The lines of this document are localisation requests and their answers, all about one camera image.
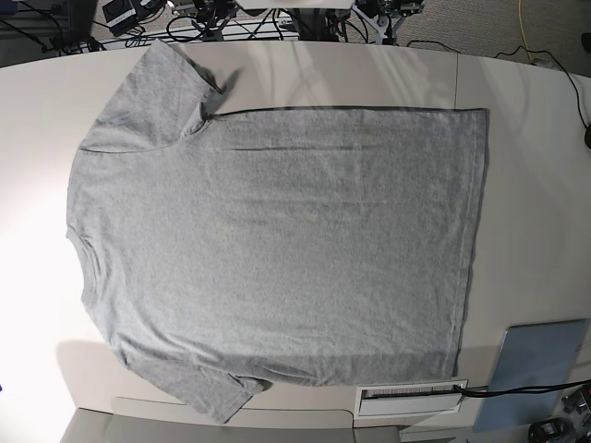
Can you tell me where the grey T-shirt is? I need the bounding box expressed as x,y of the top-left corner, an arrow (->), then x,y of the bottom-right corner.
66,42 -> 488,423

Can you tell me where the central robot base stand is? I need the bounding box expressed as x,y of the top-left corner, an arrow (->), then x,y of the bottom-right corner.
236,0 -> 355,42

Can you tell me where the black power adapter box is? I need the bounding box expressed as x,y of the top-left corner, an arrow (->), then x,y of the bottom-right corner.
102,0 -> 136,36

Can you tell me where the blue-grey flat board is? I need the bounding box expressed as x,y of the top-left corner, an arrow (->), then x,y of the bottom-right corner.
473,319 -> 587,433

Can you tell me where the black device bottom right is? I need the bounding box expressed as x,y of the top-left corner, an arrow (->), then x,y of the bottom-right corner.
527,417 -> 573,443

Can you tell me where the white cable grommet tray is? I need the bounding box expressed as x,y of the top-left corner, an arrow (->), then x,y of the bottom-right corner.
354,379 -> 468,420

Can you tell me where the black cable on table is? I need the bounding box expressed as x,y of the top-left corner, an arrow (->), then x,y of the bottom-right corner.
454,380 -> 591,399

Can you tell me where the black cable at right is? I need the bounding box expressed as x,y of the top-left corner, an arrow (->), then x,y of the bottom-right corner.
493,45 -> 591,131

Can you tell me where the yellow cable on floor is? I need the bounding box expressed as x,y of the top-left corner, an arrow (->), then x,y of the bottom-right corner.
516,0 -> 546,64

